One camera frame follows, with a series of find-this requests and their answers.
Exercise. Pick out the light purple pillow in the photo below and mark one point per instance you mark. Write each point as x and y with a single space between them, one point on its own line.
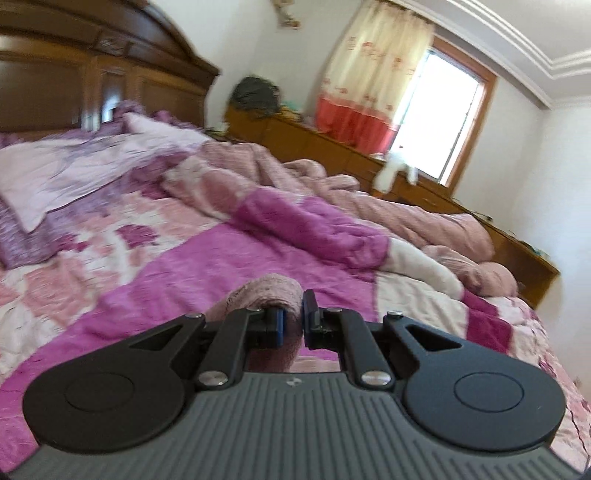
78 166

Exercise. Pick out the wall decoration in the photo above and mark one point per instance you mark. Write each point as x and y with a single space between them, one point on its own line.
287 11

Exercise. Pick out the magenta floral bedspread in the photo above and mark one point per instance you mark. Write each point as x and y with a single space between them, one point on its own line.
194 272

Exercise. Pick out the wooden framed window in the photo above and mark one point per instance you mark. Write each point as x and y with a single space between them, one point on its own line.
443 115

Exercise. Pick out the dark bag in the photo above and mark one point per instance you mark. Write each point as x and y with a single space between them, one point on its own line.
255 94

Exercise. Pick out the long wooden cabinet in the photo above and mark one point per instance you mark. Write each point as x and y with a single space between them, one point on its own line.
332 152

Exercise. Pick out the pink knit sweater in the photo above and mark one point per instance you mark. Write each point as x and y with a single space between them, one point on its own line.
263 290

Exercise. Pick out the pink fleece blanket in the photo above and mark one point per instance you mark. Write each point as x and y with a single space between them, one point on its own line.
295 184

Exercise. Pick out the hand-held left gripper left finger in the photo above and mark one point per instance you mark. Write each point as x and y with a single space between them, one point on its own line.
278 324

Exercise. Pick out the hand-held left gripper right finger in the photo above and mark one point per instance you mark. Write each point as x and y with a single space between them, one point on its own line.
305 319

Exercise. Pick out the cream and red curtain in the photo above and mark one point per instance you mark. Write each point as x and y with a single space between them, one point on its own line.
369 78

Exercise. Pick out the wooden headboard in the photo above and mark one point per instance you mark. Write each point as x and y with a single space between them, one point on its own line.
92 60

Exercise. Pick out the white cloth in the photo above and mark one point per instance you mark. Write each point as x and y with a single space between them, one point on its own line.
392 171

